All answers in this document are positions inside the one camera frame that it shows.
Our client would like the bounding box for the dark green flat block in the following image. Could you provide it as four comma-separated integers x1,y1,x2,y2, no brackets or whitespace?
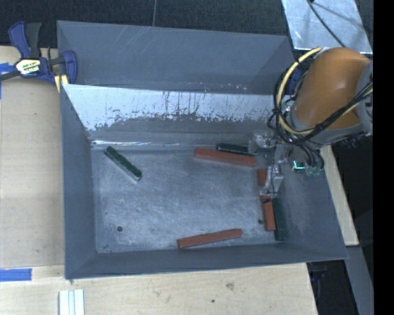
104,146,143,182
215,142,251,155
273,198,288,242

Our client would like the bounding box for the grey metal bin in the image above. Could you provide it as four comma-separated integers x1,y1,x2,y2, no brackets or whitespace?
56,20,349,280

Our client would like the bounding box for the red-brown flat block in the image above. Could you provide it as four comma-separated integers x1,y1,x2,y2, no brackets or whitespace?
194,147,258,169
257,167,277,232
176,228,244,250

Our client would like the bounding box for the pale wood flat board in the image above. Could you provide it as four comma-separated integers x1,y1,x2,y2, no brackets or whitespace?
0,79,66,269

